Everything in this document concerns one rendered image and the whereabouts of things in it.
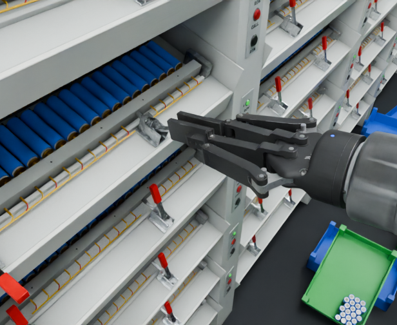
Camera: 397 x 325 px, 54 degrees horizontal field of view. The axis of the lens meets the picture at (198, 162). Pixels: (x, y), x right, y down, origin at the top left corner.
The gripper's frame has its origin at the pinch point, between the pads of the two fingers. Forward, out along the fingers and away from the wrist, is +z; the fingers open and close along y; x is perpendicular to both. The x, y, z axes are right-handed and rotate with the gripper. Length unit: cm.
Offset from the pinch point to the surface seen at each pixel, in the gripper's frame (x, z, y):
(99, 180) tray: -3.2, 8.1, -10.8
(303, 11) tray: -2, 10, 53
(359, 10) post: -12, 9, 88
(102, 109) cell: 2.1, 13.5, -3.5
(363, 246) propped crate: -89, -5, 70
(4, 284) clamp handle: -1.9, 2.6, -27.0
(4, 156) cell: 3.0, 14.8, -17.5
